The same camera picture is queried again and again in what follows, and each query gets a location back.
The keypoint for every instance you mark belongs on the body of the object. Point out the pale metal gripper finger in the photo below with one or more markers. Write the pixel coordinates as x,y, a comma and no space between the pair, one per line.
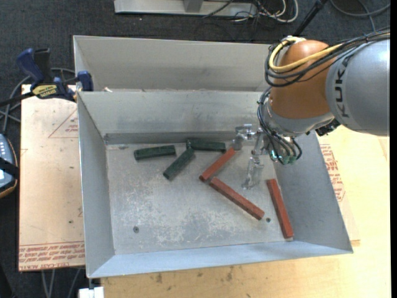
259,172
248,180

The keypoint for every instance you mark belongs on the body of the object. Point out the red-brown flat block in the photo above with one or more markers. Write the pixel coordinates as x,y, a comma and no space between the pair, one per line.
280,208
217,165
237,198

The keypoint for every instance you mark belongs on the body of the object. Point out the dark green flat block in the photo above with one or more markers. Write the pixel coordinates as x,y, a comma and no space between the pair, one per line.
207,145
179,164
154,152

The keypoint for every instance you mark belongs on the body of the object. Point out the grey metal bin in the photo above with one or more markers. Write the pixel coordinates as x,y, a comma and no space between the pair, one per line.
173,216

